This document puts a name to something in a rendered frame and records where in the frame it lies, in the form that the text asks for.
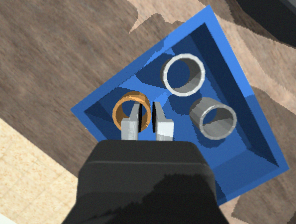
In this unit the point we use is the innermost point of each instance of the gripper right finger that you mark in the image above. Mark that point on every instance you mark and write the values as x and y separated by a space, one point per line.
162 127

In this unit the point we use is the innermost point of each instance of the bronze bushing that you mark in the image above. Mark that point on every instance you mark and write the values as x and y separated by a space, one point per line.
118 113

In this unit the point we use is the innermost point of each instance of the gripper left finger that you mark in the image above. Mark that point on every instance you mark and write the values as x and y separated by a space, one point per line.
132 125

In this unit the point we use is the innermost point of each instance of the grey metal sleeve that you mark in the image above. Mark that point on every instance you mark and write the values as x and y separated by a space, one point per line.
196 79
223 123

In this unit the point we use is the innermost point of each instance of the blue crate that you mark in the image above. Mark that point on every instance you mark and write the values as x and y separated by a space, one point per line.
246 158

